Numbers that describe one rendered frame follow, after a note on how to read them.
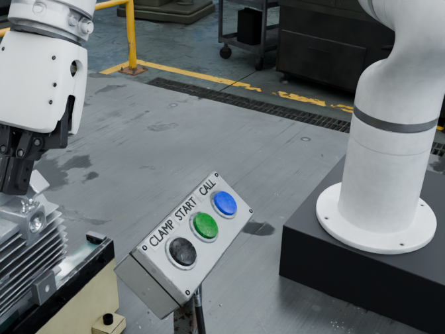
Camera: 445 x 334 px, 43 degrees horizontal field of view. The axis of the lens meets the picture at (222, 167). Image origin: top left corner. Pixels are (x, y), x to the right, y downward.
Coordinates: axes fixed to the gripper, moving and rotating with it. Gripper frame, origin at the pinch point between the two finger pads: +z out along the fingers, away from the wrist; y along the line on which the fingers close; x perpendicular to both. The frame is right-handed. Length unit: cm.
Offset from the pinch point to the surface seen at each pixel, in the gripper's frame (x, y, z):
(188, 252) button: -1.6, -21.1, 2.8
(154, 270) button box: 1.4, -19.5, 4.8
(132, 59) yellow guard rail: -322, 193, -71
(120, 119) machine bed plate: -81, 40, -12
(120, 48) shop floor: -370, 238, -87
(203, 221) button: -5.3, -20.5, 0.0
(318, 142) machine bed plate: -90, -12, -17
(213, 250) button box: -5.6, -22.2, 2.6
